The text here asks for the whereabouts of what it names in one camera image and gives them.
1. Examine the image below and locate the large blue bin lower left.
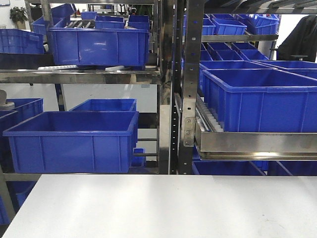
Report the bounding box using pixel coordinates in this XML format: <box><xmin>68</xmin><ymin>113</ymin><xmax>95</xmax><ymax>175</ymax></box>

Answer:
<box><xmin>3</xmin><ymin>111</ymin><xmax>139</xmax><ymax>174</ymax></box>

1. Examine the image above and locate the stainless steel shelving rack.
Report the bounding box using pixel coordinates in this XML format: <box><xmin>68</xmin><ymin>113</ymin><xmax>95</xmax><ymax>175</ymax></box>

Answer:
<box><xmin>0</xmin><ymin>0</ymin><xmax>317</xmax><ymax>224</ymax></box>

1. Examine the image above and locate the blue bin behind right bin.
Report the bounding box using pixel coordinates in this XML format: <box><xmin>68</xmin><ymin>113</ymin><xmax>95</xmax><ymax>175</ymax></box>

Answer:
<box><xmin>199</xmin><ymin>60</ymin><xmax>269</xmax><ymax>95</ymax></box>

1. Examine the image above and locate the large blue bin right shelf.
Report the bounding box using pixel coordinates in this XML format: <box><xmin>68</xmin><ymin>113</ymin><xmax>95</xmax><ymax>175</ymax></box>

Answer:
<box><xmin>203</xmin><ymin>68</ymin><xmax>317</xmax><ymax>133</ymax></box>

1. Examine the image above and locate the blue bin far left lower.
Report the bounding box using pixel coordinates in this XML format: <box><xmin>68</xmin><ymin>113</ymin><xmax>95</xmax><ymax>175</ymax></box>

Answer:
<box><xmin>0</xmin><ymin>98</ymin><xmax>44</xmax><ymax>172</ymax></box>

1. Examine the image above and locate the blue bin bottom right shelf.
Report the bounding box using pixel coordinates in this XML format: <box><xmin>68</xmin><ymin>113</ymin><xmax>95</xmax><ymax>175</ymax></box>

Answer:
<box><xmin>192</xmin><ymin>161</ymin><xmax>265</xmax><ymax>176</ymax></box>

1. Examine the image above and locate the large blue bin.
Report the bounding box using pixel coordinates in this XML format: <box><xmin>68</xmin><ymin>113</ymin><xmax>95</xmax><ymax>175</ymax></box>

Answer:
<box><xmin>47</xmin><ymin>28</ymin><xmax>149</xmax><ymax>67</ymax></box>
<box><xmin>3</xmin><ymin>111</ymin><xmax>139</xmax><ymax>174</ymax></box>

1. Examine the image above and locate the potted green plant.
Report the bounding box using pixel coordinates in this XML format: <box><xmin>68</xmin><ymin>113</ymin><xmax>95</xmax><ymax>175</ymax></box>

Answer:
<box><xmin>10</xmin><ymin>6</ymin><xmax>28</xmax><ymax>30</ymax></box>

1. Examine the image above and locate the blue crate upper far left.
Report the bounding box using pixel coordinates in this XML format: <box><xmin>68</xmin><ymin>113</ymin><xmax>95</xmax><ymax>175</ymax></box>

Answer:
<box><xmin>0</xmin><ymin>29</ymin><xmax>44</xmax><ymax>54</ymax></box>

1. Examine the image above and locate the black jacket on chair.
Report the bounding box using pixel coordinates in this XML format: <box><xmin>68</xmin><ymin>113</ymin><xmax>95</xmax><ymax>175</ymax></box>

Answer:
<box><xmin>277</xmin><ymin>15</ymin><xmax>317</xmax><ymax>62</ymax></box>

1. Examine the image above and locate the blue bin behind lower left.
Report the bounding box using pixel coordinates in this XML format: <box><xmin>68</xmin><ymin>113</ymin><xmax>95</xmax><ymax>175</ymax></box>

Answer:
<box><xmin>70</xmin><ymin>99</ymin><xmax>137</xmax><ymax>112</ymax></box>

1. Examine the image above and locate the large blue bin upper left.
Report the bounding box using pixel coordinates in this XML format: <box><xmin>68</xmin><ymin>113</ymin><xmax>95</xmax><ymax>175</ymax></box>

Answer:
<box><xmin>47</xmin><ymin>28</ymin><xmax>149</xmax><ymax>67</ymax></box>

